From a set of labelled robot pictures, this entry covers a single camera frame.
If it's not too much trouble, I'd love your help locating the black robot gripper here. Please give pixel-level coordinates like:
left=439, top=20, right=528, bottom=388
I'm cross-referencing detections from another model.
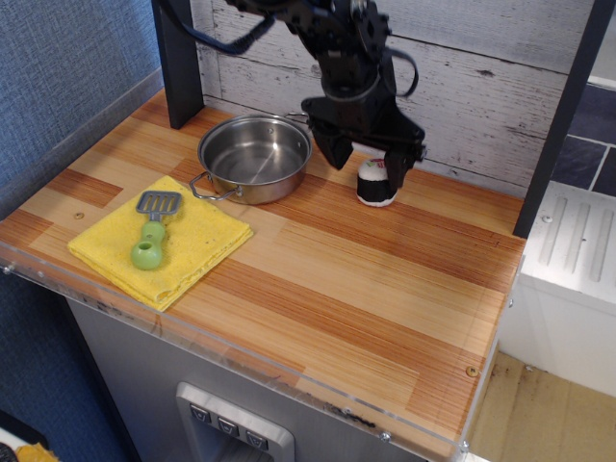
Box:
left=301, top=52, right=425, bottom=189

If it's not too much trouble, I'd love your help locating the plush sushi roll toy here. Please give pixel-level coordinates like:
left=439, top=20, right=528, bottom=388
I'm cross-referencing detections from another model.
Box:
left=356, top=158, right=398, bottom=208

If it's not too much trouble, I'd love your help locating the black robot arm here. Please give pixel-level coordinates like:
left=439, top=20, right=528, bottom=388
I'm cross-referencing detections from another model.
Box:
left=232, top=1, right=424, bottom=190

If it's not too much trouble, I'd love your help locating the stainless steel pot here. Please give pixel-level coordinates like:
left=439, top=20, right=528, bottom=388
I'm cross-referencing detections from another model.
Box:
left=190, top=115, right=313, bottom=205

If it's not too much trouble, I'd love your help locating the yellow folded cloth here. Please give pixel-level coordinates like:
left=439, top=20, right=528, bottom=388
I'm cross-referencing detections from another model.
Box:
left=67, top=176, right=252, bottom=311

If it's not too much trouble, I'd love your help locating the green grey toy spatula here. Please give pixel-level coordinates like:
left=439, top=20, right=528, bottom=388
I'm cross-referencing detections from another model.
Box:
left=131, top=190, right=182, bottom=270

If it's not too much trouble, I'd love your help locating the white ribbed side cabinet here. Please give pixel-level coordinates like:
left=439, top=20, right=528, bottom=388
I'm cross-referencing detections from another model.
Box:
left=499, top=182, right=615, bottom=396

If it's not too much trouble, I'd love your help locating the clear acrylic front guard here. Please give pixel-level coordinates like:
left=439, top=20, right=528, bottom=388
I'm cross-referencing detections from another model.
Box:
left=0, top=243, right=526, bottom=458

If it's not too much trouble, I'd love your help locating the silver dispenser panel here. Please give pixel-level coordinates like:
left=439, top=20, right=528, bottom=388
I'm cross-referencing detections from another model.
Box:
left=175, top=382, right=295, bottom=461

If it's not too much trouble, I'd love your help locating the yellow object bottom corner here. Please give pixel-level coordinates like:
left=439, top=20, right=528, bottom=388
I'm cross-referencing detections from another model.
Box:
left=14, top=445, right=60, bottom=462

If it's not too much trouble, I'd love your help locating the dark grey left post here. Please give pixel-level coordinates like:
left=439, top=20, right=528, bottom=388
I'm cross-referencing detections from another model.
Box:
left=151, top=1, right=204, bottom=129

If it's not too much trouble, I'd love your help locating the dark grey post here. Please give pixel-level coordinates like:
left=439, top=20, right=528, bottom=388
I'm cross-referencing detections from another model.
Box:
left=151, top=1, right=204, bottom=129
left=513, top=0, right=615, bottom=239

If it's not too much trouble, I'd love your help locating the dark grey right post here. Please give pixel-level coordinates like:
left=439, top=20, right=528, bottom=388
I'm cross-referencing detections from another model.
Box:
left=513, top=0, right=615, bottom=239

